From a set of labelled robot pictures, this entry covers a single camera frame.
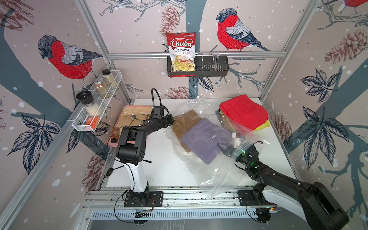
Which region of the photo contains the small orange box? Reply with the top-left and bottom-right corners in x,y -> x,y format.
85,117 -> 99,129

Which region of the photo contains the tan cloth on tray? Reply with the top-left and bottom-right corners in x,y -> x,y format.
114,106 -> 153,136

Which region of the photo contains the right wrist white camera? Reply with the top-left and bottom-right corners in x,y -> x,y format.
232,132 -> 245,148

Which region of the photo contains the clear plastic vacuum bag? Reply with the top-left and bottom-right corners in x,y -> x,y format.
164,97 -> 269,198

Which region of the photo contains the amber bottle on tray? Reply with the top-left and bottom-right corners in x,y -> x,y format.
110,127 -> 121,144

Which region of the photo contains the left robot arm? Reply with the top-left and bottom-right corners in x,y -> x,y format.
116,105 -> 174,203

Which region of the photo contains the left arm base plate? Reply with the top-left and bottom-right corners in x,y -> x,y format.
123,191 -> 164,208

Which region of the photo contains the black wire basket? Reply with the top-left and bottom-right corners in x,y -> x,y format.
166,54 -> 229,78

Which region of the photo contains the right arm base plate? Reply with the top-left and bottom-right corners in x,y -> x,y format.
236,190 -> 269,206

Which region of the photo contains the black plastic spoon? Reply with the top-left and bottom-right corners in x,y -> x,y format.
106,165 -> 124,177

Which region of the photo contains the brown folded garment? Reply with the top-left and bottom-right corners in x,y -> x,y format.
172,110 -> 202,152

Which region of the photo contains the red garment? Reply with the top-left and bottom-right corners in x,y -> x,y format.
219,95 -> 269,130

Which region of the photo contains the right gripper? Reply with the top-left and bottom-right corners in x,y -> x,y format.
217,142 -> 251,169

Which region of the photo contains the spice jar middle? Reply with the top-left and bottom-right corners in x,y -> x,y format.
94,79 -> 110,99

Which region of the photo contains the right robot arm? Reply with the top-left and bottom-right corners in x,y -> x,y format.
218,144 -> 349,230

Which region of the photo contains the yellow green garment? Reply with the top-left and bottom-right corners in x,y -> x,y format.
218,110 -> 271,135

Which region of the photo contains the purple garment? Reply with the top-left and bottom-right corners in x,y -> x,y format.
180,118 -> 232,164

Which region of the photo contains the metal spoon on tray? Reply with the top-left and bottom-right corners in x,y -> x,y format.
130,114 -> 143,123

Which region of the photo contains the black lid spice jar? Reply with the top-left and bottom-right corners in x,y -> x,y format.
76,90 -> 102,117

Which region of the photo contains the white wire shelf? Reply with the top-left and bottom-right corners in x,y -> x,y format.
72,70 -> 122,133

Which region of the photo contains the spice jar rear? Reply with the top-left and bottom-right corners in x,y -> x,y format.
102,69 -> 117,88

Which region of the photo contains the Chuba cassava chips bag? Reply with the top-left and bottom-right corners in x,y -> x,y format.
166,33 -> 196,72

